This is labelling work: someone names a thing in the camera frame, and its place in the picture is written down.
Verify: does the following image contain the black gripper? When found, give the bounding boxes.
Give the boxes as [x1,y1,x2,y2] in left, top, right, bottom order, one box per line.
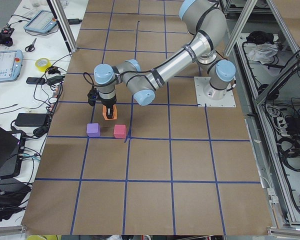
[87,87,117,120]

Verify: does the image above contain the orange foam cube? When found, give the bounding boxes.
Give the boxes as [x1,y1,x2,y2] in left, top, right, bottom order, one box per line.
[102,104,118,121]

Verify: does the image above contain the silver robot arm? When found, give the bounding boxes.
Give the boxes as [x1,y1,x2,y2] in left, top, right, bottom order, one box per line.
[87,0,236,120]

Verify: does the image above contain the pink foam cube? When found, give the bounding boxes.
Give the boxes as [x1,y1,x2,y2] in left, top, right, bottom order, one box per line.
[113,124,127,139]

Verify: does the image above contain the purple foam cube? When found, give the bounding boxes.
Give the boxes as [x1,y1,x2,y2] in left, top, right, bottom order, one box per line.
[86,123,101,138]

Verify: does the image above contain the black power adapter brick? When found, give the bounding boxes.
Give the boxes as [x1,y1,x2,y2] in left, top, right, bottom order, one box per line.
[14,113,47,127]

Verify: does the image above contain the yellow tape roll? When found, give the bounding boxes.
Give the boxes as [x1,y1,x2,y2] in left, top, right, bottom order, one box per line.
[35,57,52,73]

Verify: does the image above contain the black remote device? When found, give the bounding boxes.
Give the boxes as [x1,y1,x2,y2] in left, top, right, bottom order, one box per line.
[26,77,46,85]

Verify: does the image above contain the far teach pendant tablet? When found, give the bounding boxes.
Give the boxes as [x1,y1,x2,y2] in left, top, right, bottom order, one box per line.
[23,10,57,35]

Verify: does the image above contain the teach pendant tablet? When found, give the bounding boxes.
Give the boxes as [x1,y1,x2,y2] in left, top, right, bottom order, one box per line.
[23,10,57,35]
[0,49,24,83]

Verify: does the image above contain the black laptop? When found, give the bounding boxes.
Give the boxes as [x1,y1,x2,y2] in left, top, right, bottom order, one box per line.
[0,127,26,179]

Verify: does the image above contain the near teach pendant tablet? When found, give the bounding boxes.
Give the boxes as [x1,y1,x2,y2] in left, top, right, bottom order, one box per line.
[0,49,24,83]

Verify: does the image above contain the white crumpled cloth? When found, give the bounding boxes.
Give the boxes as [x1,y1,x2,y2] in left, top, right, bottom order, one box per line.
[247,43,278,64]

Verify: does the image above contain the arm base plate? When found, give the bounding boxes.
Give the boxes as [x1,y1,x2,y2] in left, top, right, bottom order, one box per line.
[194,76,236,108]

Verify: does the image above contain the black handled scissors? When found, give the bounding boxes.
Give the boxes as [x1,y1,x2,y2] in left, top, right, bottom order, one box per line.
[24,38,37,53]

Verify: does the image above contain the aluminium frame post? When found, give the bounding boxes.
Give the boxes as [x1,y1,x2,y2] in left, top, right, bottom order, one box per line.
[47,0,78,54]

